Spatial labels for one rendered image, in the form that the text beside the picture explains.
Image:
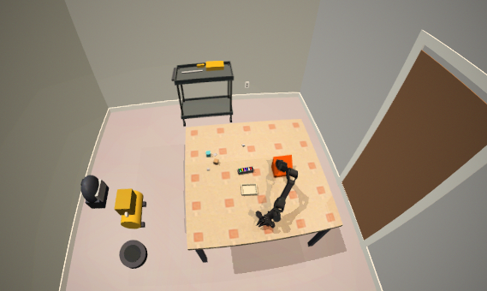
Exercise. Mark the white shallow square tray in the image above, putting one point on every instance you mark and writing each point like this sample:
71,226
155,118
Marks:
249,189

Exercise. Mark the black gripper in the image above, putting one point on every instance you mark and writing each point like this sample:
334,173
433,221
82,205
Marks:
261,218

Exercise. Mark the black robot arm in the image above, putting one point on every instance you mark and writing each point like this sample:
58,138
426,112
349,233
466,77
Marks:
281,201

